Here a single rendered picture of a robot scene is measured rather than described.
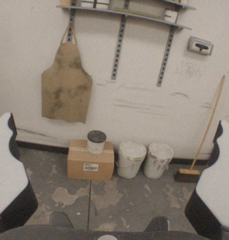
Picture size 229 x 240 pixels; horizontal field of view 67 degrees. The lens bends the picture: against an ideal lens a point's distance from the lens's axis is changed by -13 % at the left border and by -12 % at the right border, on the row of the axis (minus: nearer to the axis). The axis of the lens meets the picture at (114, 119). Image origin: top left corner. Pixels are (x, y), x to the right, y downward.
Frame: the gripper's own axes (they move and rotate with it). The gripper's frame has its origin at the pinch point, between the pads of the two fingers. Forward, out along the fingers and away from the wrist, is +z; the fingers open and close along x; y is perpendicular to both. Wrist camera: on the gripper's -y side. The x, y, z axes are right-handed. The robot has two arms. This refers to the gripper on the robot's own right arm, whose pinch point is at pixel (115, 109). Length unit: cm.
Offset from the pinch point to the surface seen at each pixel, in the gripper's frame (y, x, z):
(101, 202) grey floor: 167, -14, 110
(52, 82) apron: 60, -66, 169
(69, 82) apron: 61, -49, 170
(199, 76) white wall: 52, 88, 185
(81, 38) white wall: 18, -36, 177
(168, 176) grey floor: 178, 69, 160
